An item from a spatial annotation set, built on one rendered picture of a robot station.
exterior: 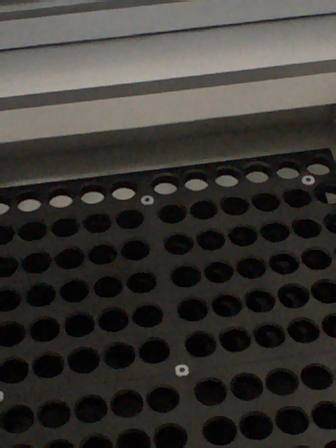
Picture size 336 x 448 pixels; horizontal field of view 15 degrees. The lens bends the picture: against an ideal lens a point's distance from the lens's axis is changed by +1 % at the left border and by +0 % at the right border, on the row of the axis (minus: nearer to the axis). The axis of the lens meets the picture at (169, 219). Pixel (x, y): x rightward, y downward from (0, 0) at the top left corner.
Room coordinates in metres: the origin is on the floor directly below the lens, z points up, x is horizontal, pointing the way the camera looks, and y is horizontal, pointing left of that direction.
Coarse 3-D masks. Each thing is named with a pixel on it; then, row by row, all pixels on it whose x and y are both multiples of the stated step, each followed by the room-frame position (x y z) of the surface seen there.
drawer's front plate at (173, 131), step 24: (216, 120) 0.48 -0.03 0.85; (240, 120) 0.49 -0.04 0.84; (264, 120) 0.49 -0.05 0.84; (288, 120) 0.49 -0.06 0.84; (312, 120) 0.49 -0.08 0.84; (0, 144) 0.47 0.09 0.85; (24, 144) 0.47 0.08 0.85; (48, 144) 0.47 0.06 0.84; (72, 144) 0.47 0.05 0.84; (96, 144) 0.47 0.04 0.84; (120, 144) 0.48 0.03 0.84
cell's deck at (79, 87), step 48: (48, 48) 0.43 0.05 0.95; (96, 48) 0.43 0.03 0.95; (144, 48) 0.43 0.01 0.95; (192, 48) 0.43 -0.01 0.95; (240, 48) 0.43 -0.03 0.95; (288, 48) 0.43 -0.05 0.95; (0, 96) 0.40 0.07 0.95; (48, 96) 0.40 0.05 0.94; (96, 96) 0.40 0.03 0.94; (144, 96) 0.41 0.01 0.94; (192, 96) 0.41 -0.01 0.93; (240, 96) 0.41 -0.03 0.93; (288, 96) 0.42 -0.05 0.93
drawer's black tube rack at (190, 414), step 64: (256, 192) 0.38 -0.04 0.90; (320, 192) 0.39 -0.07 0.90; (0, 256) 0.35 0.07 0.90; (64, 256) 0.35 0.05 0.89; (128, 256) 0.37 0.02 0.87; (192, 256) 0.35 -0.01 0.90; (256, 256) 0.35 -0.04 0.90; (320, 256) 0.35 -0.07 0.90; (0, 320) 0.31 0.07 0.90; (64, 320) 0.31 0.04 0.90; (128, 320) 0.31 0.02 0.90; (192, 320) 0.34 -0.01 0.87; (256, 320) 0.31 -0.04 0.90; (320, 320) 0.31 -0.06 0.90; (0, 384) 0.28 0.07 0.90; (64, 384) 0.28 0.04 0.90; (128, 384) 0.28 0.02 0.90; (192, 384) 0.28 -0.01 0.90; (256, 384) 0.28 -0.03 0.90; (320, 384) 0.30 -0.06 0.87
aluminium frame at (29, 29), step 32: (0, 0) 0.43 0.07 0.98; (32, 0) 0.43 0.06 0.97; (64, 0) 0.44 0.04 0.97; (96, 0) 0.44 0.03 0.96; (128, 0) 0.44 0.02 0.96; (160, 0) 0.44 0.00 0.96; (192, 0) 0.44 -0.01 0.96; (224, 0) 0.44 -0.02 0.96; (256, 0) 0.44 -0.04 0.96; (288, 0) 0.45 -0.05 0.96; (320, 0) 0.45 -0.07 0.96; (0, 32) 0.43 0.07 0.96; (32, 32) 0.43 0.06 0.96; (64, 32) 0.43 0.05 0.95; (96, 32) 0.43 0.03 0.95; (128, 32) 0.43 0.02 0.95
